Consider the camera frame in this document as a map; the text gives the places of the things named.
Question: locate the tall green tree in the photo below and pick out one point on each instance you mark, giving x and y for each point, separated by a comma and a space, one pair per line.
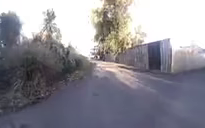
113, 28

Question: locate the grey asphalt road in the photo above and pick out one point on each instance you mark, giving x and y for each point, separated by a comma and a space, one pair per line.
123, 100

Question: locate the grey corrugated metal shed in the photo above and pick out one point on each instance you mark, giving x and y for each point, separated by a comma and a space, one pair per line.
150, 55

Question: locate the tall dry grass thicket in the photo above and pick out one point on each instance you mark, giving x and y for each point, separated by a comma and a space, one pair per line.
33, 63

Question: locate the dry leaf litter verge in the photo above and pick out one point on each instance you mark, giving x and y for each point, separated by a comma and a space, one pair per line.
26, 100

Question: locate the pale bush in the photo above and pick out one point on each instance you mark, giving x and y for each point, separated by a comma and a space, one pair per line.
190, 58

